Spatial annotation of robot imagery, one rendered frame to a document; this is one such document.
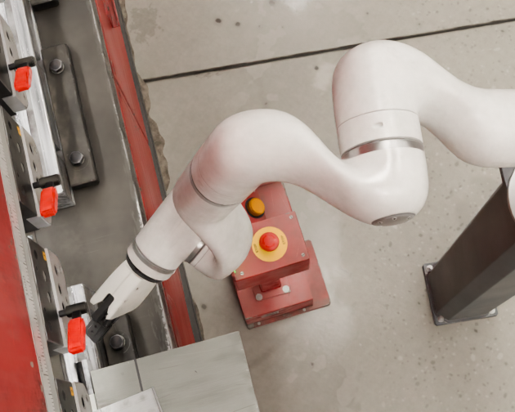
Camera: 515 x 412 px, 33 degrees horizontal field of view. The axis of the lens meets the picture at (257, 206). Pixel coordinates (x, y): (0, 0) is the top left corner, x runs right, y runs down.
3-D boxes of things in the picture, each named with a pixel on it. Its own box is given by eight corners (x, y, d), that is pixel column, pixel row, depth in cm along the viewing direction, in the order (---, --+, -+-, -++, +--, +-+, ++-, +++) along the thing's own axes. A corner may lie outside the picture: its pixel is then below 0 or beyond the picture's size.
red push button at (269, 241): (282, 251, 176) (281, 247, 172) (262, 257, 176) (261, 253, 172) (275, 232, 177) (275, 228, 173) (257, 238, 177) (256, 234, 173)
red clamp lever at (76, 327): (85, 343, 118) (84, 297, 126) (55, 351, 118) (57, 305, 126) (89, 353, 119) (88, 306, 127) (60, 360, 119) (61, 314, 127)
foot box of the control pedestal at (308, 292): (331, 304, 250) (333, 297, 239) (248, 329, 249) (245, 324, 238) (310, 239, 255) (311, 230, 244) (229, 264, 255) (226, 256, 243)
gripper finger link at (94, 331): (105, 302, 147) (84, 329, 149) (95, 307, 144) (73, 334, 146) (118, 316, 146) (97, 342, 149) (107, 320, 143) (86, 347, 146)
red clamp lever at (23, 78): (29, 80, 129) (33, 53, 136) (2, 87, 128) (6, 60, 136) (33, 91, 130) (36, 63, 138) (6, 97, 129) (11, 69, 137)
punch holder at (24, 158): (54, 228, 138) (22, 200, 122) (2, 242, 137) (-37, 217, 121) (36, 141, 141) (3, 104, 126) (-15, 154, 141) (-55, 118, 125)
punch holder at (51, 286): (80, 351, 132) (50, 340, 116) (25, 366, 132) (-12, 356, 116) (60, 257, 136) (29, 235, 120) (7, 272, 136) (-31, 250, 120)
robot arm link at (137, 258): (154, 230, 147) (144, 242, 148) (126, 238, 139) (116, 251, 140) (188, 264, 145) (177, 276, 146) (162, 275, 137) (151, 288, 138)
